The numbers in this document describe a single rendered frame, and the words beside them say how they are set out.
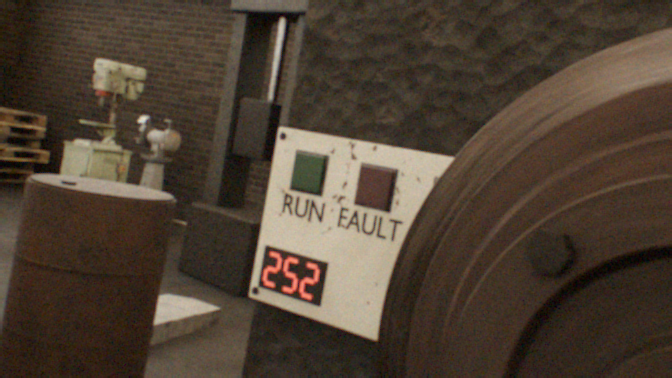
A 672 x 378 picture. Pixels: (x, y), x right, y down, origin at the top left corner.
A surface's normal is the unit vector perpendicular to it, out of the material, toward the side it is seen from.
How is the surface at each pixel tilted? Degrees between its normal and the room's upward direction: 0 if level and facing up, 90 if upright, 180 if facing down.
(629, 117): 90
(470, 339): 90
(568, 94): 90
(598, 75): 90
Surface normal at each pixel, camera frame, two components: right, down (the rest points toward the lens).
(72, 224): -0.06, 0.04
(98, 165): 0.80, 0.18
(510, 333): -0.57, -0.06
